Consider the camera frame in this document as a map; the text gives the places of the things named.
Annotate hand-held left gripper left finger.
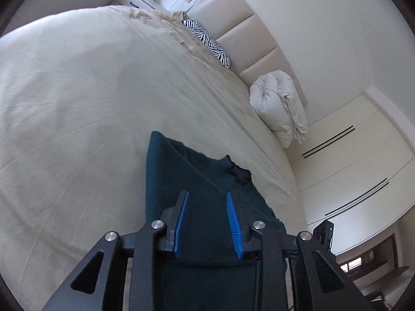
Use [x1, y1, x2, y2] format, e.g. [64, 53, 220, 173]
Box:
[41, 190, 190, 311]

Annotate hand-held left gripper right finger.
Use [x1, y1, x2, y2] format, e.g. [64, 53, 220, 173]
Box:
[225, 191, 381, 311]

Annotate teal knit sweater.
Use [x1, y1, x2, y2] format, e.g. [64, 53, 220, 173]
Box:
[145, 131, 288, 311]

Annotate cream built-in wardrobe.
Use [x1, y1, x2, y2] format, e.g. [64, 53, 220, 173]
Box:
[288, 87, 415, 257]

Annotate folded white duvet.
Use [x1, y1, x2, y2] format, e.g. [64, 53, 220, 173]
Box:
[248, 70, 309, 149]

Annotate bed with beige sheet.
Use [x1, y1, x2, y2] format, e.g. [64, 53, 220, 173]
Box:
[0, 5, 307, 311]

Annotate zebra print pillow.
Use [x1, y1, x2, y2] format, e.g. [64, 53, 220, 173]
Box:
[181, 19, 232, 70]

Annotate beige padded headboard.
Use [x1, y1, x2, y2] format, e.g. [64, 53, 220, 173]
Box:
[187, 0, 309, 108]

